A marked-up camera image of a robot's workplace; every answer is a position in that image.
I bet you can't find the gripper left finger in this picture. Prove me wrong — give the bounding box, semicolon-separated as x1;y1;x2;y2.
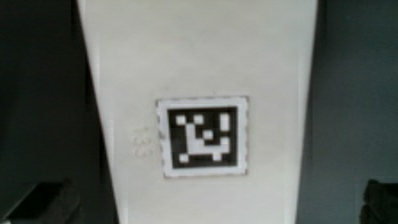
0;180;81;224

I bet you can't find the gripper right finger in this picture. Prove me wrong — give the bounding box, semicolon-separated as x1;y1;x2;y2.
360;180;398;224

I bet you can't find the small white cabinet top box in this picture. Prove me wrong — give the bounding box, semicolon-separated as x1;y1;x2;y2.
77;0;319;224

